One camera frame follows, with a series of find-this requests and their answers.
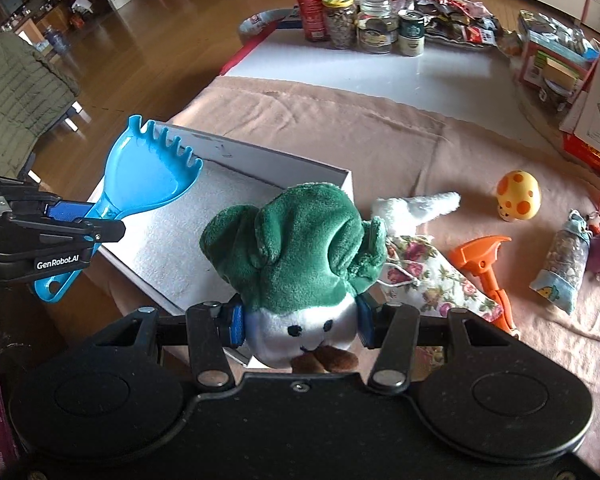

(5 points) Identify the green plush vegetable toy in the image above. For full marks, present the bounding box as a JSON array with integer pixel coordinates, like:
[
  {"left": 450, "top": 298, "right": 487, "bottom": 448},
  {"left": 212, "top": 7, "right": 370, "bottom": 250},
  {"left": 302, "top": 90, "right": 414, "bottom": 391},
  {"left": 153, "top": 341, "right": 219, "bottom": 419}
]
[{"left": 200, "top": 182, "right": 388, "bottom": 373}]

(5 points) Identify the blue drawstring sachet bag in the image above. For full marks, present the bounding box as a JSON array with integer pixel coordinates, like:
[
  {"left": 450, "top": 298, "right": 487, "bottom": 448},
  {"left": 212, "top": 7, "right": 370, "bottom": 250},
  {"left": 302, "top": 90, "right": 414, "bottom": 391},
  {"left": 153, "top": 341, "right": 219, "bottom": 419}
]
[{"left": 530, "top": 209, "right": 591, "bottom": 315}]

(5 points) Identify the white cardboard box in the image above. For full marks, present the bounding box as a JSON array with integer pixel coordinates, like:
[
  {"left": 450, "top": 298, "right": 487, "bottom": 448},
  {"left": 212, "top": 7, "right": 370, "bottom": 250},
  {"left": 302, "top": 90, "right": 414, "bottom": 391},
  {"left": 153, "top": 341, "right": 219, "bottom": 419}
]
[{"left": 85, "top": 120, "right": 355, "bottom": 368}]

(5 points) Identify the pile of snack packets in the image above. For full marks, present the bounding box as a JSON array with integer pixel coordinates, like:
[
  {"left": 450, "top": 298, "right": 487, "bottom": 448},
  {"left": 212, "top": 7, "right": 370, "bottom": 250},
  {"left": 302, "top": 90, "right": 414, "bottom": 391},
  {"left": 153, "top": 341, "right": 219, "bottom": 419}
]
[{"left": 389, "top": 0, "right": 505, "bottom": 53}]

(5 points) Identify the desk calendar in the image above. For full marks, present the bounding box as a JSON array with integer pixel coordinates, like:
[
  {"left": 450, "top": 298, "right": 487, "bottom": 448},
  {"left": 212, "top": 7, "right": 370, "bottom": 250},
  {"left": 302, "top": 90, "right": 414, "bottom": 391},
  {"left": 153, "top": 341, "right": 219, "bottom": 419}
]
[{"left": 560, "top": 52, "right": 600, "bottom": 183}]

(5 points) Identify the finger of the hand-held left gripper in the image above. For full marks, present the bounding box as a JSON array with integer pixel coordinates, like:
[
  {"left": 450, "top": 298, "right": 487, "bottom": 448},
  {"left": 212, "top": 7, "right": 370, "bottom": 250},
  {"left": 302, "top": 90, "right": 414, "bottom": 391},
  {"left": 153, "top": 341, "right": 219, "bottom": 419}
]
[
  {"left": 0, "top": 174, "right": 103, "bottom": 222},
  {"left": 9, "top": 215, "right": 127, "bottom": 245}
]

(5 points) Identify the clear glass jar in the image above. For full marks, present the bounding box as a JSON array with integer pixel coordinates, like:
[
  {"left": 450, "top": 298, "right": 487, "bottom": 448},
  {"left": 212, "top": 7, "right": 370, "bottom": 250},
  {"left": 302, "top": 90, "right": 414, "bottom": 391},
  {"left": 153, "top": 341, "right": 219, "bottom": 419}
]
[{"left": 356, "top": 0, "right": 399, "bottom": 56}]

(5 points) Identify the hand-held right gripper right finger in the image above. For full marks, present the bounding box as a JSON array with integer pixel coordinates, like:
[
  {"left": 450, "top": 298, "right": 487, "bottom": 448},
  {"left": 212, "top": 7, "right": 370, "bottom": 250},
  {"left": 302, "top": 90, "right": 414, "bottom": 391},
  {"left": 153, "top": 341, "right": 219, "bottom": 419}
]
[{"left": 355, "top": 296, "right": 519, "bottom": 394}]

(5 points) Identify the beige blanket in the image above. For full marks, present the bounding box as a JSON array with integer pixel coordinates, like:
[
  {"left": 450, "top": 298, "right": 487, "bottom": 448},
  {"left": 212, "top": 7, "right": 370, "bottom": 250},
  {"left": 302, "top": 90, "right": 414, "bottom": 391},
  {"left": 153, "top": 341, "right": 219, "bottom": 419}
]
[{"left": 45, "top": 76, "right": 600, "bottom": 376}]

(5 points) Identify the green quilted jacket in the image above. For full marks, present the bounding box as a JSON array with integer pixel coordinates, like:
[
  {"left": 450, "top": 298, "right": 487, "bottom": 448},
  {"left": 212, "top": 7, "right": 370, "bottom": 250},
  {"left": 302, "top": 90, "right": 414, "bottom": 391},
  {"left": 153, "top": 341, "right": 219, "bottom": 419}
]
[{"left": 0, "top": 32, "right": 81, "bottom": 181}]

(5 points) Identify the yellow spotted mushroom toy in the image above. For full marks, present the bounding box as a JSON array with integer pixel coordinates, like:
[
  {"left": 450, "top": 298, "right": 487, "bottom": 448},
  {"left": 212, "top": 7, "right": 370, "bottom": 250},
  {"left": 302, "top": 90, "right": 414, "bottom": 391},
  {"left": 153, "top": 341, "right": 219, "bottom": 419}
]
[{"left": 496, "top": 170, "right": 542, "bottom": 223}]

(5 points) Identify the blue toy rake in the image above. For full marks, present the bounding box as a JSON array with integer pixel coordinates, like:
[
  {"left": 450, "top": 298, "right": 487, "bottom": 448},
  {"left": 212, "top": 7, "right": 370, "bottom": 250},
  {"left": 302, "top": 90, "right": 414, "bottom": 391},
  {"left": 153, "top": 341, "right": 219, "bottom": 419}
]
[{"left": 34, "top": 115, "right": 204, "bottom": 303}]

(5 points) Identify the green can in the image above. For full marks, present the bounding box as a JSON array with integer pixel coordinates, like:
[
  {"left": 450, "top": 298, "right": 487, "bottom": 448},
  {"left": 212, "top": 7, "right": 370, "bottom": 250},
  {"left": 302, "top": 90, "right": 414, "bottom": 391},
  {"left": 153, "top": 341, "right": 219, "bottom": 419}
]
[{"left": 397, "top": 9, "right": 427, "bottom": 57}]

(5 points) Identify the floral fabric pouch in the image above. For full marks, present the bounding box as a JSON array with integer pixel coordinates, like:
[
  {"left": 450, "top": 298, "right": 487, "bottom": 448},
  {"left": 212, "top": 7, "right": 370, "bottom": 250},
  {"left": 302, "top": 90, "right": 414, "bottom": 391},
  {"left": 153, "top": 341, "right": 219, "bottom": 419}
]
[{"left": 380, "top": 234, "right": 503, "bottom": 322}]

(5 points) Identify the orange toy axe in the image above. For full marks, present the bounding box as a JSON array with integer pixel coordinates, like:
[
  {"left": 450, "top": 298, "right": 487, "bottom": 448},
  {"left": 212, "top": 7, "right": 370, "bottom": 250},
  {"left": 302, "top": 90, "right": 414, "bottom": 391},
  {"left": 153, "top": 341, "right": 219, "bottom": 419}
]
[{"left": 447, "top": 235, "right": 520, "bottom": 338}]

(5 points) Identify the blue rimmed dish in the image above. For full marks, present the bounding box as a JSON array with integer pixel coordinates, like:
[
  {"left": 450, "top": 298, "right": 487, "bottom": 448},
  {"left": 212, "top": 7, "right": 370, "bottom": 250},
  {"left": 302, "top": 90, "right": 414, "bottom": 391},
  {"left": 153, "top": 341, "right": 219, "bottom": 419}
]
[{"left": 237, "top": 7, "right": 301, "bottom": 43}]

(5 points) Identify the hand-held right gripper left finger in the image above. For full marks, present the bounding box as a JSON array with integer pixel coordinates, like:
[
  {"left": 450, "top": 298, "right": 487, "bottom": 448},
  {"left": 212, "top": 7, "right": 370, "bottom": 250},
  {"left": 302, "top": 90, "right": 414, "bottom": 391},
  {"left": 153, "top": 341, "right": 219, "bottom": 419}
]
[{"left": 87, "top": 301, "right": 245, "bottom": 392}]

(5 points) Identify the colourful box of goods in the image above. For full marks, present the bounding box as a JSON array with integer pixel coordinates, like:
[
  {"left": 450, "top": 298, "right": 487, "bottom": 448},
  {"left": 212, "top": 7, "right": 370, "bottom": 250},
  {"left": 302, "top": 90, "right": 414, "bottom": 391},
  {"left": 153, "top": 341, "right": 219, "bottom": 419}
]
[{"left": 517, "top": 10, "right": 600, "bottom": 106}]

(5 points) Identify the yellow lid glass jar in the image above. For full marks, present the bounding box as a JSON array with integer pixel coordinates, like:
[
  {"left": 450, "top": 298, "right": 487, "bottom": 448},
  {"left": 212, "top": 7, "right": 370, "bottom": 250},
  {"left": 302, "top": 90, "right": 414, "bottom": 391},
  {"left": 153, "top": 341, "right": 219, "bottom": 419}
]
[{"left": 322, "top": 0, "right": 358, "bottom": 51}]

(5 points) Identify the red jar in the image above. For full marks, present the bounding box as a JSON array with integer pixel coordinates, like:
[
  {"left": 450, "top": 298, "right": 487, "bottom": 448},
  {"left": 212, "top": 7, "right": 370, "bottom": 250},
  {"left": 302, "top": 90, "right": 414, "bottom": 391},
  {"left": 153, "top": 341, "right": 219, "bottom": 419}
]
[{"left": 294, "top": 0, "right": 331, "bottom": 42}]

